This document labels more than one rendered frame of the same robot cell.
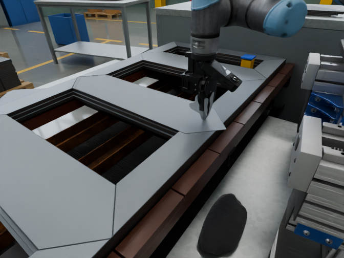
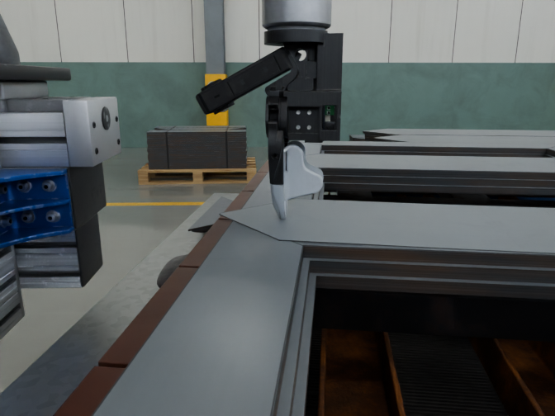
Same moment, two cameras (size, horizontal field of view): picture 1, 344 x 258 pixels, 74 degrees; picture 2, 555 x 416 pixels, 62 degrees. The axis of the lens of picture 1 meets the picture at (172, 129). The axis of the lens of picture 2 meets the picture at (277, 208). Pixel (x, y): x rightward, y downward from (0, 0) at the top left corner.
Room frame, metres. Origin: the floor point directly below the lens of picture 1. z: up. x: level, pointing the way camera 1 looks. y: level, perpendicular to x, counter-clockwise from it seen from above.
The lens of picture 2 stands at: (1.09, -0.39, 1.02)
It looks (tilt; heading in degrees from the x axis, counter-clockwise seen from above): 15 degrees down; 149
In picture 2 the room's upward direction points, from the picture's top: straight up
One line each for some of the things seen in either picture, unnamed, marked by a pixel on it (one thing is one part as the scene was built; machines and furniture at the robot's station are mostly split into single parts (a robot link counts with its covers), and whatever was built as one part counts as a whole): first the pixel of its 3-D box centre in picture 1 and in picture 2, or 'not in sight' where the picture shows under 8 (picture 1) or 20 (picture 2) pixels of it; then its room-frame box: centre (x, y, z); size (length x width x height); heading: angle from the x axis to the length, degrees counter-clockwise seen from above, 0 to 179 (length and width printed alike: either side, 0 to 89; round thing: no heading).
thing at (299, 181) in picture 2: (202, 103); (296, 184); (0.65, -0.10, 0.90); 0.06 x 0.03 x 0.09; 53
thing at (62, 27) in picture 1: (69, 29); not in sight; (5.30, 2.14, 0.29); 0.61 x 0.43 x 0.57; 61
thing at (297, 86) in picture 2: (200, 72); (302, 89); (0.64, -0.09, 1.01); 0.09 x 0.08 x 0.12; 53
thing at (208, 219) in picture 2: not in sight; (236, 214); (0.08, 0.09, 0.70); 0.39 x 0.12 x 0.04; 143
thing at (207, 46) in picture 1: (203, 44); (296, 12); (0.63, -0.09, 1.09); 0.08 x 0.08 x 0.05
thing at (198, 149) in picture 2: not in sight; (200, 153); (-3.72, 1.48, 0.26); 1.20 x 0.80 x 0.53; 63
